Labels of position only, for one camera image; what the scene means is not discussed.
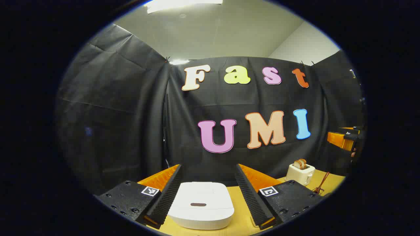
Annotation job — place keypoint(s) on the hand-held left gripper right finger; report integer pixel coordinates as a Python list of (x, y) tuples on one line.
[(247, 196)]

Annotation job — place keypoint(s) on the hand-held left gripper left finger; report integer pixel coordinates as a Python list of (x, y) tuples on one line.
[(169, 193)]

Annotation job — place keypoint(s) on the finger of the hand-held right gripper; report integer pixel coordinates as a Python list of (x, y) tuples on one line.
[(336, 139)]

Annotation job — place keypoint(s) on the white rice cooker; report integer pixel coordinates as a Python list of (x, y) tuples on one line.
[(200, 196)]

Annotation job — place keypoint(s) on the brown wooden spoon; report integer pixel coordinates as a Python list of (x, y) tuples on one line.
[(323, 179)]

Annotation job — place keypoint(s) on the clear chopstick holder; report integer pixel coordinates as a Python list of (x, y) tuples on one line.
[(320, 193)]

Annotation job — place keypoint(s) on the toasted bread slice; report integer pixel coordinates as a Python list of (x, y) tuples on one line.
[(297, 164), (303, 163)]

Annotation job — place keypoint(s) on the white toaster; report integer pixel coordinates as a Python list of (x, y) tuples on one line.
[(298, 177)]

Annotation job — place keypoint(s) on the black backdrop cloth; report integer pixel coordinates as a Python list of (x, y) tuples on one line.
[(131, 114)]

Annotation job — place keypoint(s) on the ceiling light panel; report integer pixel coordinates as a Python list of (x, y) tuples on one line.
[(183, 5)]

